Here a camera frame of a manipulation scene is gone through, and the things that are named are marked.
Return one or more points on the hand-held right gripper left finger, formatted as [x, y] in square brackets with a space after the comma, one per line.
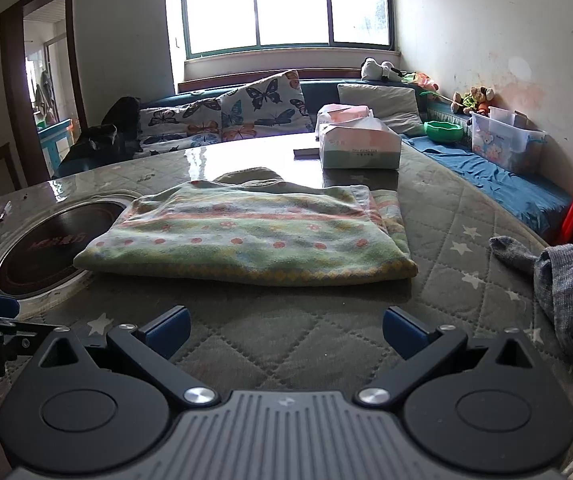
[166, 330]

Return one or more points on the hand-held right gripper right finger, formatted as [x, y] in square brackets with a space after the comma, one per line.
[406, 332]

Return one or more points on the green patterned children's jacket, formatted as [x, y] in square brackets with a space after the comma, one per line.
[246, 230]

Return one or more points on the hanging clothes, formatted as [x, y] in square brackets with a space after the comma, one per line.
[45, 95]

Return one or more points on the round black induction cooktop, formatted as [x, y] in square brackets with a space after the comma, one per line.
[41, 250]

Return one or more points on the clear black pen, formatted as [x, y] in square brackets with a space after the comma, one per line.
[4, 211]

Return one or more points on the grey knit garment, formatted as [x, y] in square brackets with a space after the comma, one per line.
[561, 285]

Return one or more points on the light blue cabinet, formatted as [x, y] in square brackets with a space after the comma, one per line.
[56, 142]

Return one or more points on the blue sofa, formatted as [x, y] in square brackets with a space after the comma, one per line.
[491, 175]

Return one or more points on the black bag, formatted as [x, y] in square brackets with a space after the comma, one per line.
[101, 145]

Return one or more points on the green bowl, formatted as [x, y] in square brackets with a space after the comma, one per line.
[444, 132]

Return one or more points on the long butterfly print pillow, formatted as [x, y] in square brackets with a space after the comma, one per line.
[181, 125]

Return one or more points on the flat grey device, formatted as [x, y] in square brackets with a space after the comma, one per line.
[306, 152]

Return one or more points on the clear plastic storage box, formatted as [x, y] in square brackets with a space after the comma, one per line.
[506, 142]

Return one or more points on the pink white tissue pack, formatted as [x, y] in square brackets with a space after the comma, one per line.
[344, 112]

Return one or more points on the plain white pillow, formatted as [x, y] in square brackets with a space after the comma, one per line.
[381, 105]

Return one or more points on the brown plush toys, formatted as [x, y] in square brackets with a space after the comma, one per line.
[474, 100]

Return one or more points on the square butterfly print pillow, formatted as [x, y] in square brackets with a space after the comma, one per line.
[266, 105]

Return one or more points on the green pink plush toy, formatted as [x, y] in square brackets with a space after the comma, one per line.
[421, 81]

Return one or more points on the white plush toy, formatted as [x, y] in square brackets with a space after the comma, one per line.
[379, 69]

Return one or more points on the green framed window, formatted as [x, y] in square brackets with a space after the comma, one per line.
[286, 5]

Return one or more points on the brown door frame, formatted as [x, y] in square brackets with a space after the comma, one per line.
[11, 85]

